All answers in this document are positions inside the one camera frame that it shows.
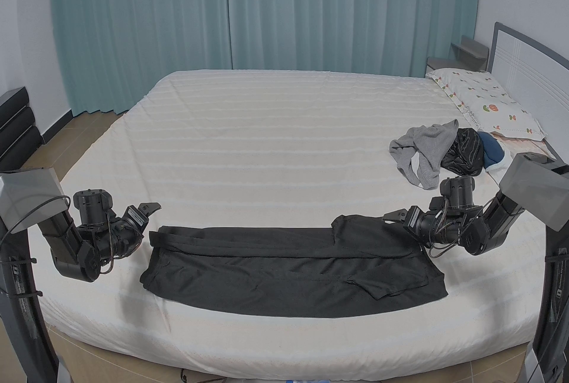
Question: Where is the black shiny garment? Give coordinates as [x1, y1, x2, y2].
[440, 128, 485, 177]

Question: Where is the dark blue garment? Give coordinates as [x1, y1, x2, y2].
[478, 131, 507, 169]

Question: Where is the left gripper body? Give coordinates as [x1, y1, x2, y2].
[120, 204, 149, 241]

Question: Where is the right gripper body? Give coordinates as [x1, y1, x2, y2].
[402, 206, 431, 243]

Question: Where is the white printed pillow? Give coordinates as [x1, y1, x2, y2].
[424, 68, 547, 138]

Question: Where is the grey garment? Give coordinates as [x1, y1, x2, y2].
[389, 119, 460, 191]

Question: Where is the bed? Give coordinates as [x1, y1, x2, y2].
[27, 21, 569, 378]

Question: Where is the white garment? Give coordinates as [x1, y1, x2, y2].
[485, 150, 516, 174]

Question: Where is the grey bedside table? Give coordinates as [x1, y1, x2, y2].
[426, 35, 490, 73]

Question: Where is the black chest of drawers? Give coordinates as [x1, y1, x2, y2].
[0, 87, 45, 166]

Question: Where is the black T-shirt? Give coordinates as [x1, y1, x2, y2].
[140, 214, 449, 319]

